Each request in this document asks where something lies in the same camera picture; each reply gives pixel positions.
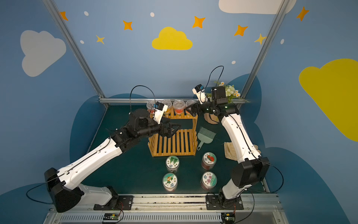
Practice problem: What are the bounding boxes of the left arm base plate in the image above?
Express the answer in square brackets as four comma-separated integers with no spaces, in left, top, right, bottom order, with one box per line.
[93,195,134,211]

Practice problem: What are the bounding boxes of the beige work gloves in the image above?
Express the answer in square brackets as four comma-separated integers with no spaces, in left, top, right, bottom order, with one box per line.
[224,142,262,163]

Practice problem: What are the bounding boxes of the large jar red strawberry lid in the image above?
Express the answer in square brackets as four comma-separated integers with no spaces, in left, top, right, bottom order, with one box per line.
[201,152,217,170]

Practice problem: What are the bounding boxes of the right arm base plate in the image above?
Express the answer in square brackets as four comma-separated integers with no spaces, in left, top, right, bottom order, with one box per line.
[205,194,244,210]

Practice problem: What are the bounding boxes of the left aluminium frame post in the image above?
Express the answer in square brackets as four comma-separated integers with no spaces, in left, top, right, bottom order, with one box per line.
[43,0,106,100]

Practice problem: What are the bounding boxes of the large jar green leaf lid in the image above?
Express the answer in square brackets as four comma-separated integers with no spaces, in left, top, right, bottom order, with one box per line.
[166,155,180,173]

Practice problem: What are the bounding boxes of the white green artificial flowers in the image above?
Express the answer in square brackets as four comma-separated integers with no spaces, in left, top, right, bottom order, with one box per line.
[204,81,241,103]

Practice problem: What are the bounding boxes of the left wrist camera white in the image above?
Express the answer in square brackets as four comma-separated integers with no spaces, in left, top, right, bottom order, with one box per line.
[153,101,168,124]

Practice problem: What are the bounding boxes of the bamboo two-tier shelf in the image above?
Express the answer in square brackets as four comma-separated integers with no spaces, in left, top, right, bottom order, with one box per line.
[148,109,198,157]

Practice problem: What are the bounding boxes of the aluminium frame post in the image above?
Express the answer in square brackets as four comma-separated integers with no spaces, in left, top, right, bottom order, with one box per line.
[43,0,106,100]
[236,0,296,109]

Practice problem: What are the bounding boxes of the pink ribbed flower pot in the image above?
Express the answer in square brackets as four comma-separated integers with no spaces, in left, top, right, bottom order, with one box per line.
[204,113,220,125]

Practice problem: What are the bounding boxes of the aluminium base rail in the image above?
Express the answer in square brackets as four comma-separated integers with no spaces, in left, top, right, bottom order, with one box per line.
[44,193,289,224]

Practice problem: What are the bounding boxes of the large jar orange flower lid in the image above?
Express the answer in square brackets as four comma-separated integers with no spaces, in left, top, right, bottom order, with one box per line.
[162,173,178,192]

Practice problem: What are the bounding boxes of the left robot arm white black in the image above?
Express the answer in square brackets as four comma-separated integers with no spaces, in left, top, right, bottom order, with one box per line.
[44,109,181,213]

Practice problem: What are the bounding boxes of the left green circuit board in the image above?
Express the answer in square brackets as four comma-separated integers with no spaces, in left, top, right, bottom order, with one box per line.
[103,213,120,222]

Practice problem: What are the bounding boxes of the rear aluminium crossbar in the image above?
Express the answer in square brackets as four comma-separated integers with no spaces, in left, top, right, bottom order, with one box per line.
[99,98,248,104]

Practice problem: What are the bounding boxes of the right aluminium frame post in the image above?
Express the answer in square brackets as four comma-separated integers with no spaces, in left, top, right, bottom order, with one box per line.
[236,0,296,109]

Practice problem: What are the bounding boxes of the large jar purple flower lid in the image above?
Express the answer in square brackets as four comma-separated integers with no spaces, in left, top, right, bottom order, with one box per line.
[200,171,217,191]

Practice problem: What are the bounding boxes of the right green circuit board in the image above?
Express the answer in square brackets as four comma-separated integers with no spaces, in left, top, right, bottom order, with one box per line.
[221,213,235,224]

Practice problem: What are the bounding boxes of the green circuit board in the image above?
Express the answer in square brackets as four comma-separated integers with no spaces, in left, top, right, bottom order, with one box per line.
[103,213,120,222]
[221,213,235,224]

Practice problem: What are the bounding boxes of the small clear jar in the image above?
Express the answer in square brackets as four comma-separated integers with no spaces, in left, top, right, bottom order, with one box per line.
[172,100,186,115]
[186,100,197,112]
[146,100,156,115]
[162,100,172,115]

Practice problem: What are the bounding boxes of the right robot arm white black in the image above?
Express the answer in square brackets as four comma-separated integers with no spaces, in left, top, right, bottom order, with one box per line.
[186,84,270,202]

